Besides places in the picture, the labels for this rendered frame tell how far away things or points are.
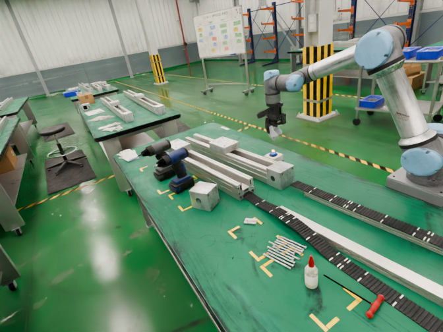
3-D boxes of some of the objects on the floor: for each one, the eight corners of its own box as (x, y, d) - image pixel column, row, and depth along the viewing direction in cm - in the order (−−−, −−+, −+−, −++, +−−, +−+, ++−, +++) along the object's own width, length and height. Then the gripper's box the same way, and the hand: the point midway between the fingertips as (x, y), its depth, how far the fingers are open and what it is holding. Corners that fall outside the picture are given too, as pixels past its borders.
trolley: (442, 121, 353) (461, 38, 308) (430, 135, 323) (450, 45, 278) (361, 113, 425) (367, 45, 380) (345, 124, 395) (350, 51, 349)
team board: (201, 95, 742) (186, 16, 655) (212, 91, 774) (200, 15, 687) (245, 97, 650) (235, 4, 562) (256, 91, 682) (248, 4, 595)
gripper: (274, 105, 129) (277, 145, 138) (287, 101, 133) (288, 139, 143) (262, 103, 135) (265, 141, 145) (273, 99, 140) (276, 136, 149)
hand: (272, 138), depth 145 cm, fingers closed
